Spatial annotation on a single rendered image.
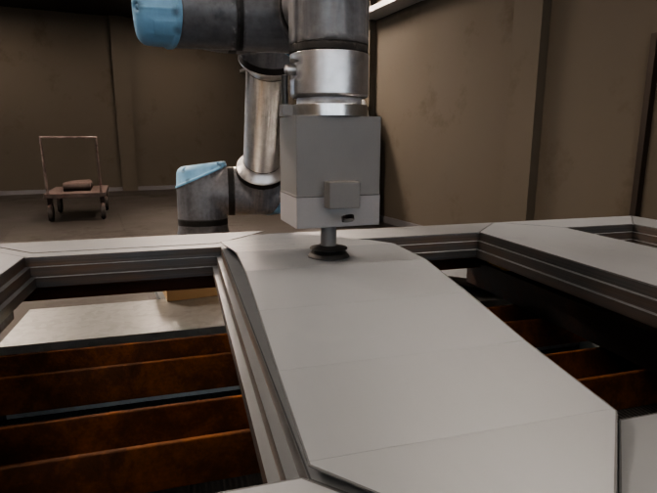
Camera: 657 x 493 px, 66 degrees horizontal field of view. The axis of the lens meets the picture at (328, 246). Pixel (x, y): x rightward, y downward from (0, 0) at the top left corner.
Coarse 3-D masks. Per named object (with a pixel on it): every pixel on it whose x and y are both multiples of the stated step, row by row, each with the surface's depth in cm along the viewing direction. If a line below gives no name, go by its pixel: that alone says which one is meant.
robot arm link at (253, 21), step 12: (252, 0) 51; (264, 0) 52; (276, 0) 52; (252, 12) 52; (264, 12) 52; (276, 12) 52; (252, 24) 52; (264, 24) 52; (276, 24) 53; (252, 36) 53; (264, 36) 53; (276, 36) 54; (252, 48) 55; (264, 48) 55; (276, 48) 55; (288, 48) 55
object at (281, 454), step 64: (64, 256) 71; (128, 256) 74; (192, 256) 76; (448, 256) 86; (512, 256) 79; (0, 320) 56; (256, 320) 45; (640, 320) 56; (256, 384) 36; (256, 448) 32
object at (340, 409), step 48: (288, 384) 30; (336, 384) 30; (384, 384) 30; (432, 384) 31; (480, 384) 31; (528, 384) 31; (576, 384) 31; (336, 432) 26; (384, 432) 26; (432, 432) 26
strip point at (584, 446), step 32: (576, 416) 28; (608, 416) 28; (384, 448) 25; (416, 448) 25; (448, 448) 25; (480, 448) 25; (512, 448) 25; (544, 448) 25; (576, 448) 26; (608, 448) 26; (352, 480) 23; (384, 480) 23; (416, 480) 23; (448, 480) 23; (480, 480) 23; (512, 480) 23; (544, 480) 23; (576, 480) 23; (608, 480) 23
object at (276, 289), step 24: (360, 264) 49; (384, 264) 49; (408, 264) 49; (432, 264) 49; (264, 288) 43; (288, 288) 43; (312, 288) 43; (336, 288) 43; (360, 288) 43; (384, 288) 44; (408, 288) 44; (432, 288) 44; (456, 288) 44
